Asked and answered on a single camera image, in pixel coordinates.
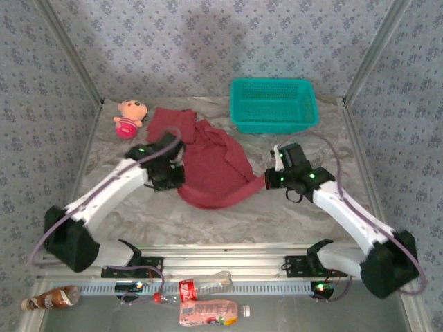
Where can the maroon ribbed tank top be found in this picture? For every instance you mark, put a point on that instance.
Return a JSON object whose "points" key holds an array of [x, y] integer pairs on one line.
{"points": [[214, 173], [169, 121]]}

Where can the teal plastic mesh basket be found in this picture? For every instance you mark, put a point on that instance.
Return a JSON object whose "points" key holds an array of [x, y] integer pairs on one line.
{"points": [[273, 107]]}

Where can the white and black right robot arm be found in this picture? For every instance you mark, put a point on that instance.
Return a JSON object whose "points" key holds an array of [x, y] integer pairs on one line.
{"points": [[346, 211]]}

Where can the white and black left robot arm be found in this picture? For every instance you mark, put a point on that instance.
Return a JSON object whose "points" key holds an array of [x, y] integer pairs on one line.
{"points": [[104, 193]]}

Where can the pink plush doll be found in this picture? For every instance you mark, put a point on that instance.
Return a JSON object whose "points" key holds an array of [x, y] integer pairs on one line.
{"points": [[129, 110]]}

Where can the small circuit board with LED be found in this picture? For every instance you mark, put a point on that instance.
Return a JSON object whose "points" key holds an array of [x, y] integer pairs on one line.
{"points": [[322, 288], [128, 287]]}

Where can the clear cola bottle red label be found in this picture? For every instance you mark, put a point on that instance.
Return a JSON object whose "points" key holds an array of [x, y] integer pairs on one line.
{"points": [[188, 290]]}

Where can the pink drink bottle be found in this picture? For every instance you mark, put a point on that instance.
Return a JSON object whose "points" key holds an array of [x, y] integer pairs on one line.
{"points": [[207, 313]]}

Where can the brown drink bottle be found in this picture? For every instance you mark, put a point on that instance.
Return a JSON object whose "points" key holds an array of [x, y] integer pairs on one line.
{"points": [[52, 299]]}

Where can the aluminium table side rail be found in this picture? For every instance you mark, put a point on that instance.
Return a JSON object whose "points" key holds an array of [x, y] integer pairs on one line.
{"points": [[90, 138], [355, 135]]}

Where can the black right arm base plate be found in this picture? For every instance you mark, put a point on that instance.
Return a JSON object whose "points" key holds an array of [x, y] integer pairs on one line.
{"points": [[296, 266]]}

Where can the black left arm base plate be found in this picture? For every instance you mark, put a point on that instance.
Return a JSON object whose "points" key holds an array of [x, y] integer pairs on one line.
{"points": [[152, 266]]}

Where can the aluminium mounting rail frame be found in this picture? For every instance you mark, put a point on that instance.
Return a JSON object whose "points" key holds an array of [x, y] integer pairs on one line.
{"points": [[225, 264]]}

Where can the aluminium corner post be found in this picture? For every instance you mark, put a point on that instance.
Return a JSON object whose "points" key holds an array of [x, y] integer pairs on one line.
{"points": [[376, 52], [72, 52]]}

